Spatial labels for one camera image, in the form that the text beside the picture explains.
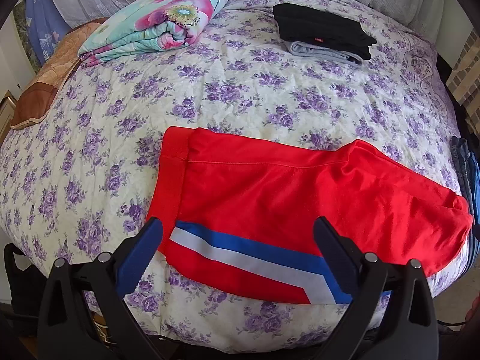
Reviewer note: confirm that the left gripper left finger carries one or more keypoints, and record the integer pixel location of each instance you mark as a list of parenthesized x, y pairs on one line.
[(66, 329)]

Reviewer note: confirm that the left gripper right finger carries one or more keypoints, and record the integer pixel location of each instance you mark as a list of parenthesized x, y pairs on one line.
[(391, 315)]

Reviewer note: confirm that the red striped pants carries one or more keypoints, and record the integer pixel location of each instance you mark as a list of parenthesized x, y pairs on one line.
[(238, 213)]

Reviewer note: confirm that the purple floral bedspread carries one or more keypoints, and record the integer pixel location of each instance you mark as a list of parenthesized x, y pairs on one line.
[(81, 181)]

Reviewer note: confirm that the blue denim jeans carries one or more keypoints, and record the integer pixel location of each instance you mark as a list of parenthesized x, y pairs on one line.
[(467, 170)]

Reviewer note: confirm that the brown patchwork blanket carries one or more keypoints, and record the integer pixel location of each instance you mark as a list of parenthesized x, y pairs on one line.
[(34, 103)]

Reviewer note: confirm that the beige checkered cloth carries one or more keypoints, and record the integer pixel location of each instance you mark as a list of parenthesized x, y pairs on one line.
[(463, 82)]

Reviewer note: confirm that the folded grey garment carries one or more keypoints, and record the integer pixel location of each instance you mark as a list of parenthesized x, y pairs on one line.
[(303, 49)]

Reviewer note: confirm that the blue patterned cloth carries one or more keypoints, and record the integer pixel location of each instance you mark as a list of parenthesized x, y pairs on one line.
[(45, 27)]

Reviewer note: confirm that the folded black garment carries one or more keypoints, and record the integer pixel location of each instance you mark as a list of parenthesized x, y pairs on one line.
[(322, 28)]

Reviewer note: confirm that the folded floral quilt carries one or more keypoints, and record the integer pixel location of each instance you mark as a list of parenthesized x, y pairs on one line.
[(146, 26)]

